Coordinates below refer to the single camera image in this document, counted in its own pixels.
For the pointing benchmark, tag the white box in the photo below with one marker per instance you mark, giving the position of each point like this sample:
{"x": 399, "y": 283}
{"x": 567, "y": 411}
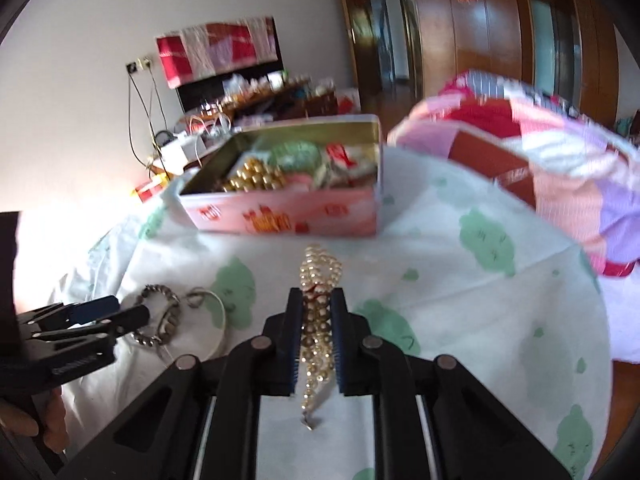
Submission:
{"x": 180, "y": 150}

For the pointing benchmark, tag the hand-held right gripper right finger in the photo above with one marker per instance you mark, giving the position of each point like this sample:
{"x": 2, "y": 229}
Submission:
{"x": 342, "y": 335}

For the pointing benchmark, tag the thin silver bangle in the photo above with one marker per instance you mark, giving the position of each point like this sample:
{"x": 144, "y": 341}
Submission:
{"x": 222, "y": 320}

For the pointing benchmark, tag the wooden door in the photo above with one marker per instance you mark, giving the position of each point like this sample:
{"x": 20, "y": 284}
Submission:
{"x": 360, "y": 35}

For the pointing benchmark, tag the red patchwork cover cloth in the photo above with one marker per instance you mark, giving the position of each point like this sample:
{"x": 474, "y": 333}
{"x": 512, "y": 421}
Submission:
{"x": 215, "y": 50}

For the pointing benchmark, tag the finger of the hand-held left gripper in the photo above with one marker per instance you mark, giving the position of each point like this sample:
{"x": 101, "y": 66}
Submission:
{"x": 92, "y": 310}
{"x": 125, "y": 322}

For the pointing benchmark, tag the pink bangle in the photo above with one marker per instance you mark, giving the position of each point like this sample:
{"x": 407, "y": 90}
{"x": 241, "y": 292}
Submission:
{"x": 305, "y": 182}

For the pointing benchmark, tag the pink cookie tin box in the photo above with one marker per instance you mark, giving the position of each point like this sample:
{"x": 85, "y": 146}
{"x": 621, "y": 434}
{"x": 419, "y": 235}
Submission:
{"x": 280, "y": 215}

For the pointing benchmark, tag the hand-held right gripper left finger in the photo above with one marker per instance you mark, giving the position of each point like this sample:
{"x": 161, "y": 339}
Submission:
{"x": 294, "y": 335}

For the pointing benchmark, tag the patchwork quilt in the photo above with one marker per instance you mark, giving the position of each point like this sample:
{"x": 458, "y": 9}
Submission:
{"x": 550, "y": 160}

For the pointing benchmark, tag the red and yellow bag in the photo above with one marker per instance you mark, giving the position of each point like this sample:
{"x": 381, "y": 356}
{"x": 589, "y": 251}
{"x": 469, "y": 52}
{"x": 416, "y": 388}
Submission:
{"x": 150, "y": 189}

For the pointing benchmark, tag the wooden wardrobe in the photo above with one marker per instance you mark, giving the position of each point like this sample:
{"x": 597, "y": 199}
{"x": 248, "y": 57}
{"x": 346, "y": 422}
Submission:
{"x": 495, "y": 35}

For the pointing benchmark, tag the person's left hand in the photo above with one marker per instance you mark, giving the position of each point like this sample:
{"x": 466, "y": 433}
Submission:
{"x": 50, "y": 415}

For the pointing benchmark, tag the wooden television cabinet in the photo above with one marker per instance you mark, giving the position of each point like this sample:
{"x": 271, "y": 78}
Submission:
{"x": 300, "y": 102}

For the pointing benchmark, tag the wall socket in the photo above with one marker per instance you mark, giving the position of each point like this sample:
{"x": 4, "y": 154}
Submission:
{"x": 139, "y": 63}

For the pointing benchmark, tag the green cloth pouch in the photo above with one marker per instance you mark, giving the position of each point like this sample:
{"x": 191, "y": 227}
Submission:
{"x": 295, "y": 155}

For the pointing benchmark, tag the white green printed tablecloth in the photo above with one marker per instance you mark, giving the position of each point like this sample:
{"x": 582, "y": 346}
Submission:
{"x": 450, "y": 310}

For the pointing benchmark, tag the red charm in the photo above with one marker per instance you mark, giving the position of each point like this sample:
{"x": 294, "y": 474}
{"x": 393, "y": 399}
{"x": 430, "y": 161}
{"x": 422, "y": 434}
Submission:
{"x": 347, "y": 156}

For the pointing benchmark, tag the black television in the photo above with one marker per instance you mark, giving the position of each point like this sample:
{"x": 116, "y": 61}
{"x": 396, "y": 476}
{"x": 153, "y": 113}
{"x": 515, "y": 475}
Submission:
{"x": 200, "y": 90}

